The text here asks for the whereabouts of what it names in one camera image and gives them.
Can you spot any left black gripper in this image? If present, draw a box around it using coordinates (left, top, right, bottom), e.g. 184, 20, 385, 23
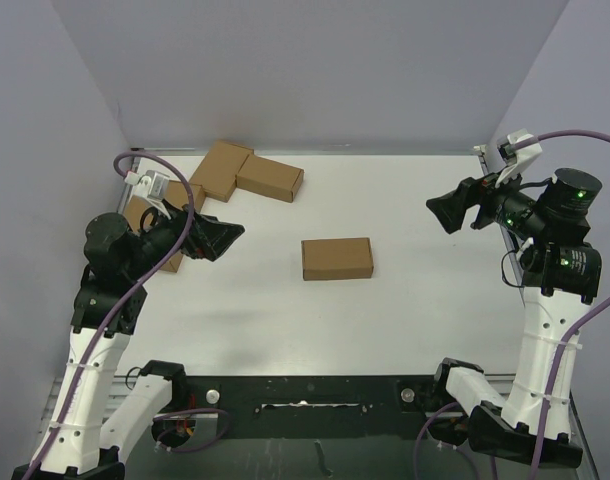
124, 196, 244, 279

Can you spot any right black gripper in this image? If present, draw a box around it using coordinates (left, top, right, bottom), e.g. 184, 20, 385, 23
427, 159, 550, 239

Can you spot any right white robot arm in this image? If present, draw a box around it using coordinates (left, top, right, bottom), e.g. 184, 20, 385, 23
426, 168, 602, 468

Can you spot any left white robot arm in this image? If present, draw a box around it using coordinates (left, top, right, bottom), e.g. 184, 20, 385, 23
12, 208, 245, 479

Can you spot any large folded cardboard box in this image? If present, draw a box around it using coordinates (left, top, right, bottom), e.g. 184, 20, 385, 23
122, 180, 206, 275

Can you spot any square folded cardboard box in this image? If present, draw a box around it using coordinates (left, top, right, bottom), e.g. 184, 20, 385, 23
190, 140, 254, 203

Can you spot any long folded cardboard box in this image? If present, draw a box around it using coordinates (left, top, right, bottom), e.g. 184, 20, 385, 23
236, 154, 304, 203

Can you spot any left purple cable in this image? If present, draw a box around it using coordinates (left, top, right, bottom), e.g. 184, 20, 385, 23
24, 152, 194, 471

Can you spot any purple cable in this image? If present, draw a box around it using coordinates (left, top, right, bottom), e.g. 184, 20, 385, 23
24, 152, 194, 471
414, 128, 610, 480

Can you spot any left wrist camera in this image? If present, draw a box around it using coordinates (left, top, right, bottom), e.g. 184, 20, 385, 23
133, 170, 169, 208

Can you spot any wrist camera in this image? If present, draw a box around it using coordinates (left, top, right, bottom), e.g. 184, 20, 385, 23
495, 129, 543, 188
133, 170, 169, 208

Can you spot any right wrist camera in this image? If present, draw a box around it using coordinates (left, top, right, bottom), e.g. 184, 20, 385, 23
495, 129, 543, 188

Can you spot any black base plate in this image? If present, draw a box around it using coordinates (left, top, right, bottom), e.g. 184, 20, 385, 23
164, 375, 453, 440

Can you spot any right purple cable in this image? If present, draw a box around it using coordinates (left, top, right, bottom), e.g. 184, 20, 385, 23
414, 128, 610, 480

